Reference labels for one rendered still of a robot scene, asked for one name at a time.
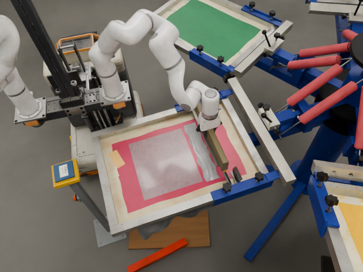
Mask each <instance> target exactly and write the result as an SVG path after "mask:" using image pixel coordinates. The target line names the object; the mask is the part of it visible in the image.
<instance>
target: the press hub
mask: <svg viewBox="0 0 363 272"><path fill-rule="evenodd" d="M349 52H350V55H351V57H352V59H353V60H354V61H355V62H356V63H357V65H355V66H354V67H352V68H351V69H343V70H342V73H340V74H338V75H337V76H336V77H335V78H336V79H339V80H341V81H343V84H342V86H341V88H342V87H343V86H345V85H346V84H348V83H349V82H351V81H353V82H355V83H357V82H358V81H360V80H362V79H363V32H362V33H360V34H358V35H356V36H355V37H354V38H353V39H352V41H351V43H350V46H349ZM357 86H358V89H357V90H356V91H354V92H353V93H351V94H350V95H349V96H347V97H346V98H344V100H345V101H346V102H347V103H346V104H343V105H340V106H337V107H333V108H331V109H330V110H329V111H330V112H331V113H332V114H333V115H335V116H336V117H334V118H331V119H327V120H324V121H323V124H324V125H321V126H320V127H319V129H318V131H317V133H316V135H315V137H314V139H313V140H312V142H311V144H310V146H309V148H308V150H307V152H306V154H305V156H304V157H303V159H302V160H298V161H296V162H294V163H293V164H292V165H291V166H290V168H293V169H297V177H296V180H295V182H294V183H293V184H291V185H292V186H293V188H295V187H296V185H297V184H298V182H299V181H301V182H302V183H304V184H306V185H307V186H308V182H309V180H310V176H311V175H312V176H313V177H314V178H315V175H313V174H312V171H311V167H312V163H313V160H320V161H328V162H336V161H337V159H338V157H340V155H341V153H342V148H343V147H344V145H345V143H347V142H346V136H348V124H347V123H351V124H356V123H357V118H356V113H355V107H359V105H360V96H361V88H362V86H363V81H361V82H360V83H358V84H357ZM337 90H339V88H337V87H335V86H333V85H331V84H329V83H326V84H324V85H323V86H322V87H320V95H319V94H317V95H316V97H315V100H314V103H317V102H320V101H323V100H324V99H326V98H327V97H328V96H330V95H331V94H333V93H334V92H336V91H337ZM307 186H306V187H305V189H304V190H303V191H302V193H303V194H305V195H308V191H307Z"/></svg>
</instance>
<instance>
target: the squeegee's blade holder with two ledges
mask: <svg viewBox="0 0 363 272"><path fill-rule="evenodd" d="M192 113H193V115H194V117H195V119H196V122H197V123H198V117H197V115H196V112H195V110H192ZM202 135H203V133H202ZM203 137H204V139H205V142H206V144H207V146H208V148H209V151H210V153H211V155H212V157H213V160H214V162H215V164H216V166H217V167H218V166H219V163H218V161H217V159H216V156H215V154H214V152H213V150H212V148H211V145H210V143H209V141H208V139H207V138H205V136H203Z"/></svg>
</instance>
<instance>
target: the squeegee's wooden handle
mask: <svg viewBox="0 0 363 272"><path fill-rule="evenodd" d="M194 110H195V112H196V115H197V117H199V114H200V112H201V103H200V101H199V103H198V105H197V106H196V108H195V109H194ZM206 132H207V139H208V141H209V143H210V145H211V148H212V150H213V152H214V154H215V156H216V159H217V161H218V163H219V167H220V169H221V171H225V170H227V169H228V159H227V157H226V155H225V153H224V151H223V149H222V147H221V145H220V143H219V140H218V138H217V136H216V134H215V132H214V130H213V129H210V130H207V131H206Z"/></svg>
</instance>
